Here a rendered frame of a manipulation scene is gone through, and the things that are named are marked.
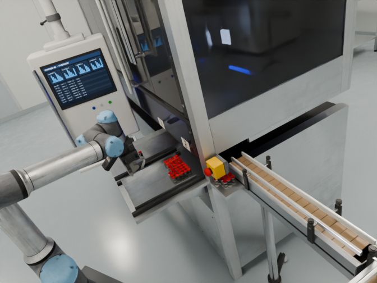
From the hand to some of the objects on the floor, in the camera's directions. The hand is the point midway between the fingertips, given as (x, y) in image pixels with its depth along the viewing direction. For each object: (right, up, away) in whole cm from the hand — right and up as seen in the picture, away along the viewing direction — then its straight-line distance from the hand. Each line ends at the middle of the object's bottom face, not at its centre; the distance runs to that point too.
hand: (130, 174), depth 135 cm
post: (+61, -74, +51) cm, 108 cm away
